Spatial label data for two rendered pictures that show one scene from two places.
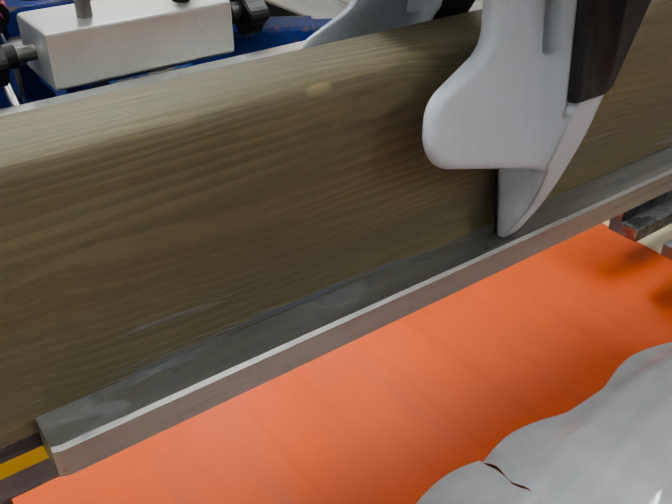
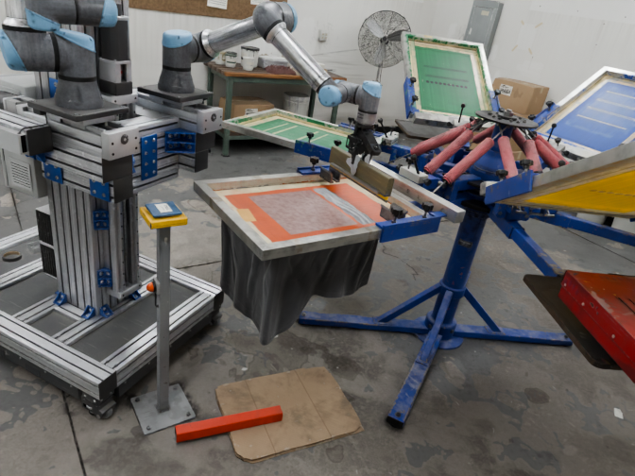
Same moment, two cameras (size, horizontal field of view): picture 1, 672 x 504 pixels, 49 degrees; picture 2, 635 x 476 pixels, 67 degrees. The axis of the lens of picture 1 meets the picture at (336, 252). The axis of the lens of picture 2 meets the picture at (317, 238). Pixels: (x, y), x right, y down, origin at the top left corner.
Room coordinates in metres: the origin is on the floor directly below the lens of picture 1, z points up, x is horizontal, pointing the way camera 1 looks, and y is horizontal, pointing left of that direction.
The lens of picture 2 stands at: (0.05, -1.93, 1.72)
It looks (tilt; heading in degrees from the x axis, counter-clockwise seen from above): 27 degrees down; 88
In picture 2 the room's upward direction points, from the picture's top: 9 degrees clockwise
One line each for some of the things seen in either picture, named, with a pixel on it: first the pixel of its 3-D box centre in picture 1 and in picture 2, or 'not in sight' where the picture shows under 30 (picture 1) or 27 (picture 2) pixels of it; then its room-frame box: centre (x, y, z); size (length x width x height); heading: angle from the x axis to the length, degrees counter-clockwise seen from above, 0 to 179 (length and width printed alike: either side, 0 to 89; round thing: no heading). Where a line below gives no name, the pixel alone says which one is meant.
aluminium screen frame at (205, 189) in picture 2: not in sight; (316, 204); (0.08, -0.16, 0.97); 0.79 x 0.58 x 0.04; 36
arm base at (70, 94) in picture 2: not in sight; (78, 89); (-0.77, -0.29, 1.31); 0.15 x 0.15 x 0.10
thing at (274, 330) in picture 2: not in sight; (324, 283); (0.16, -0.36, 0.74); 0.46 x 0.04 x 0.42; 36
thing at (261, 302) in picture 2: not in sight; (244, 268); (-0.16, -0.33, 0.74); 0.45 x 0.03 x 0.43; 126
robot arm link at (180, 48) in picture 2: not in sight; (178, 47); (-0.58, 0.18, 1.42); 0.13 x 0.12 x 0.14; 66
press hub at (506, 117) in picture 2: not in sight; (469, 233); (0.94, 0.46, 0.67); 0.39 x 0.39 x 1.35
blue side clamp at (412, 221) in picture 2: not in sight; (407, 226); (0.44, -0.25, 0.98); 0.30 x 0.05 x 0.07; 36
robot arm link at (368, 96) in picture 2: not in sight; (369, 96); (0.22, -0.03, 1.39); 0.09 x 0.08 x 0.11; 156
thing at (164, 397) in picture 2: not in sight; (163, 320); (-0.45, -0.40, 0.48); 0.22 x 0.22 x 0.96; 36
